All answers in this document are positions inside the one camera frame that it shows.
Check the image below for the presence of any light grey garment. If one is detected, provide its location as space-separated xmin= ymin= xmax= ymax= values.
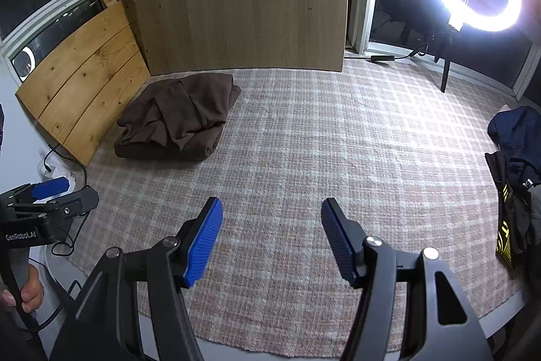
xmin=528 ymin=183 xmax=541 ymax=247

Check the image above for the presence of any black tripod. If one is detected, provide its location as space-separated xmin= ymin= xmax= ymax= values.
xmin=431 ymin=29 xmax=455 ymax=93

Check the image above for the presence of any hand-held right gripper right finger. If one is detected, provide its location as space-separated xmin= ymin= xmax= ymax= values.
xmin=321 ymin=198 xmax=495 ymax=361

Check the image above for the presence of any pink plaid blanket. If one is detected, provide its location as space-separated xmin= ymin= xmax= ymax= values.
xmin=70 ymin=61 xmax=529 ymax=355

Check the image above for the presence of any brown garment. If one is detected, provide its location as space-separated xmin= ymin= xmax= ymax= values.
xmin=115 ymin=73 xmax=242 ymax=162

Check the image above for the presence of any black ring light cable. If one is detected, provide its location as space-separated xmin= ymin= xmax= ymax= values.
xmin=344 ymin=44 xmax=436 ymax=66

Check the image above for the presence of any pine plank panel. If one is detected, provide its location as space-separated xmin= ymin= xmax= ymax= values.
xmin=16 ymin=0 xmax=150 ymax=167

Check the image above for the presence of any black adapter cable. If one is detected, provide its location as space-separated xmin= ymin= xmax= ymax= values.
xmin=42 ymin=145 xmax=87 ymax=256

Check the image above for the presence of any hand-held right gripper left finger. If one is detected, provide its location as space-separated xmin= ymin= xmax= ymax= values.
xmin=48 ymin=197 xmax=224 ymax=361

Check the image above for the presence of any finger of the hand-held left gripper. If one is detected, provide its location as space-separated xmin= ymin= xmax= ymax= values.
xmin=0 ymin=177 xmax=70 ymax=207
xmin=42 ymin=185 xmax=100 ymax=218

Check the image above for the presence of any navy blue garment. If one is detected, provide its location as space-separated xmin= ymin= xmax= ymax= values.
xmin=487 ymin=106 xmax=541 ymax=186

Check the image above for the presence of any person's left hand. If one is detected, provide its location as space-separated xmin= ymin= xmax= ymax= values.
xmin=0 ymin=280 xmax=45 ymax=315

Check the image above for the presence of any person's left forearm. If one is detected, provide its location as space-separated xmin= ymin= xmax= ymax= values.
xmin=0 ymin=306 xmax=49 ymax=361

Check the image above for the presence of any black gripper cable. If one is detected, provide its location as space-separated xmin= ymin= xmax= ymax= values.
xmin=25 ymin=280 xmax=83 ymax=338

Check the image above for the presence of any black garment yellow print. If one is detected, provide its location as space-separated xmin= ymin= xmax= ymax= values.
xmin=485 ymin=152 xmax=533 ymax=271

